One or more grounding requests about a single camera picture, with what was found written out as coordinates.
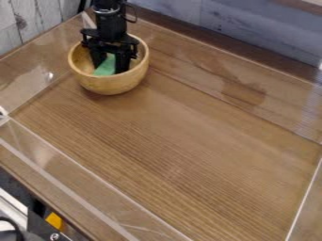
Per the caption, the brown wooden bowl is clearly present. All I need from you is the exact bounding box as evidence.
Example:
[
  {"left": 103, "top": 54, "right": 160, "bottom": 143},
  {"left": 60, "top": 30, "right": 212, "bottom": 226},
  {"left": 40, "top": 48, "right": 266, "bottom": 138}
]
[{"left": 68, "top": 35, "right": 150, "bottom": 95}]

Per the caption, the black cable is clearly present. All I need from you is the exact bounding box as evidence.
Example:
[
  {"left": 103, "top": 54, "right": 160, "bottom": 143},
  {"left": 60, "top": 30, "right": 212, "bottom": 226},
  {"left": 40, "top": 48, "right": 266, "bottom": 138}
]
[{"left": 0, "top": 217, "right": 25, "bottom": 241}]

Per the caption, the green rectangular block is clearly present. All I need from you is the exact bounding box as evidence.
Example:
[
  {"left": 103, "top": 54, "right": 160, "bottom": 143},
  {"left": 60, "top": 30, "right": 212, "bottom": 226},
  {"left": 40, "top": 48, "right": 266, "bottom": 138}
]
[{"left": 93, "top": 54, "right": 116, "bottom": 76}]

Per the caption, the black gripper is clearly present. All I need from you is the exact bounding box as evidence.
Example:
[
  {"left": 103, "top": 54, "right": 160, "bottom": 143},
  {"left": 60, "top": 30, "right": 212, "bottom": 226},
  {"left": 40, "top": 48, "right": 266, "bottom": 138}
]
[{"left": 80, "top": 0, "right": 139, "bottom": 73}]

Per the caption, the clear acrylic tray wall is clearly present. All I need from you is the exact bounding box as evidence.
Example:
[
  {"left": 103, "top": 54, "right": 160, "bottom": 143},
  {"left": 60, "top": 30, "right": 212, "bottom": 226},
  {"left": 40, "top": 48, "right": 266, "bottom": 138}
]
[{"left": 0, "top": 118, "right": 192, "bottom": 241}]

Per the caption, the black device with screw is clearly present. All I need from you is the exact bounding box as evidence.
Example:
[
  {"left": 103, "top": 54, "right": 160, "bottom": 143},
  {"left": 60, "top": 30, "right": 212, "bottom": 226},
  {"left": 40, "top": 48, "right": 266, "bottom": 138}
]
[{"left": 27, "top": 210, "right": 89, "bottom": 241}]

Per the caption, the yellow label block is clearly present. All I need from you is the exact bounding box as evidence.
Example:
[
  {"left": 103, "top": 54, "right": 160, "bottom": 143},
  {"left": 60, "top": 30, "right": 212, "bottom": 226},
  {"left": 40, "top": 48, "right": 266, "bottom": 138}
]
[{"left": 45, "top": 213, "right": 64, "bottom": 231}]

